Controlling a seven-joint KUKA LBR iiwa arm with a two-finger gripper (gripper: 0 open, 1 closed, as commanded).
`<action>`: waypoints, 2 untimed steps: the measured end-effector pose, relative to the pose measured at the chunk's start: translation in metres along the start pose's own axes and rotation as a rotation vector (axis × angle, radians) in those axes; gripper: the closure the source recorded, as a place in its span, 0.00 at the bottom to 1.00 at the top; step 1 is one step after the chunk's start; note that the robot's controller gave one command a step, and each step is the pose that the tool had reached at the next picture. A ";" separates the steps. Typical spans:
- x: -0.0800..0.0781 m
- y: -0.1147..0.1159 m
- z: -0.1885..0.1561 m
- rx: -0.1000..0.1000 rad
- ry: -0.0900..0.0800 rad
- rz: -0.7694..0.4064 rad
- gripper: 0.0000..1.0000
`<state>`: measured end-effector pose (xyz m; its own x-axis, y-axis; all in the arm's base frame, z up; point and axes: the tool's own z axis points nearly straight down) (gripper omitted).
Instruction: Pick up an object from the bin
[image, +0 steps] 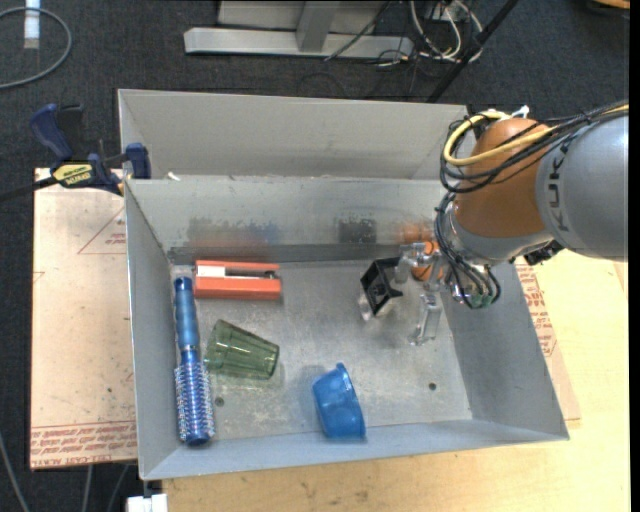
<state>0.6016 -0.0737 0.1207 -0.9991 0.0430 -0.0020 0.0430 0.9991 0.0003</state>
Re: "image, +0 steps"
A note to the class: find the black square clip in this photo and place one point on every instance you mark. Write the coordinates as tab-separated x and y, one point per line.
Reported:
374	280

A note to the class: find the blue plastic cup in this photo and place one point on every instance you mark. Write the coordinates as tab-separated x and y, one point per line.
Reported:
339	405

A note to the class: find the brown cardboard board red print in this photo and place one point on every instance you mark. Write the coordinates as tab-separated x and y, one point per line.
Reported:
80	320

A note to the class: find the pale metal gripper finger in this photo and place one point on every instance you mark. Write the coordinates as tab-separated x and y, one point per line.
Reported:
371	309
426	322

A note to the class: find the orange ball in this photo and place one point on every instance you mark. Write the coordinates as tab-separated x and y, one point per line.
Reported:
423	273

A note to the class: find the blue hair brush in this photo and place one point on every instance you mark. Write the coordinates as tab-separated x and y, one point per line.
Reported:
189	345

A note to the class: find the grey metal bin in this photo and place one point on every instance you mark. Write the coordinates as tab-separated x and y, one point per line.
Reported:
320	345

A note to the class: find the orange and white stapler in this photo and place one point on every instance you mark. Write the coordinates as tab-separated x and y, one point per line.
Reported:
240	289

